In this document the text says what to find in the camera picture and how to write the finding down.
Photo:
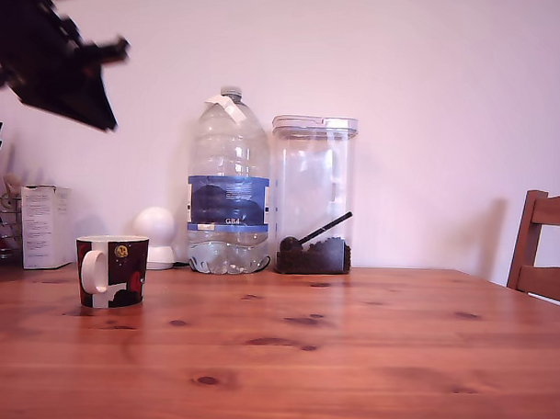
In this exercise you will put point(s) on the small white round camera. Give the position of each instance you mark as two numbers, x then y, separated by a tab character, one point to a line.
154	223

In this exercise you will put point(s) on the large clear water bottle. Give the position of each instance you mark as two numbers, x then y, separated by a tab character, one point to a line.
227	198

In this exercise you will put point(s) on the clear plastic storage container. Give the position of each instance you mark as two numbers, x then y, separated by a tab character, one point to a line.
309	174

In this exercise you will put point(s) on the dark coffee beans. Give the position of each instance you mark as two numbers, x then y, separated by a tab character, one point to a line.
324	259

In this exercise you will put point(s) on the white printed carton box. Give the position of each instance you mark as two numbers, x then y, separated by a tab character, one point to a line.
42	229

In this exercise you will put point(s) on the wooden chair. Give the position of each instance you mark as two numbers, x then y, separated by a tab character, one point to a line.
535	273

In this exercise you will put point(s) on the black coffee scoop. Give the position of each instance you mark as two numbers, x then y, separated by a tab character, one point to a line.
290	245

